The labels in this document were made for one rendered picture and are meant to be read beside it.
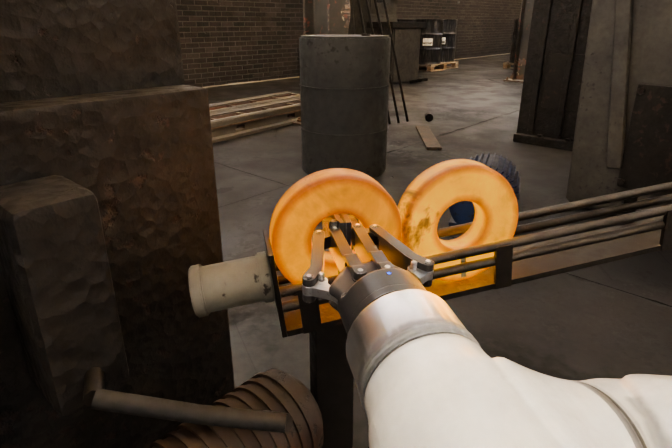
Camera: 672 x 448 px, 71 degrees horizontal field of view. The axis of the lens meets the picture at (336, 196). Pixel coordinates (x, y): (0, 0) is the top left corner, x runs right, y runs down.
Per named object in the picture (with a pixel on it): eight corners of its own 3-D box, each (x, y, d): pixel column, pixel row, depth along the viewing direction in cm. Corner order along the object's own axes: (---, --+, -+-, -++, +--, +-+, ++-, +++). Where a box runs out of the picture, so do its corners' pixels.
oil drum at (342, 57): (283, 169, 329) (278, 33, 298) (340, 153, 370) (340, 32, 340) (348, 188, 291) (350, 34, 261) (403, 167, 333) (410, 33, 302)
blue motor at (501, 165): (442, 240, 222) (448, 169, 210) (459, 200, 271) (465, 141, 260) (512, 251, 211) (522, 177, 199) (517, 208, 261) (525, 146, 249)
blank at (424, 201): (388, 170, 57) (398, 178, 54) (506, 148, 60) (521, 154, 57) (397, 281, 63) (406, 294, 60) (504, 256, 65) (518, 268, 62)
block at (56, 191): (27, 377, 56) (-26, 186, 48) (95, 345, 62) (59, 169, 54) (61, 425, 50) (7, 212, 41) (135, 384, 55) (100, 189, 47)
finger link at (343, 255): (369, 309, 43) (354, 311, 43) (337, 250, 53) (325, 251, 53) (371, 272, 42) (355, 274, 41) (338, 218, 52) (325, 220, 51)
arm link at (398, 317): (478, 422, 35) (443, 365, 40) (496, 321, 31) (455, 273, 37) (360, 446, 33) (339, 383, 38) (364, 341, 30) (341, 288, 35)
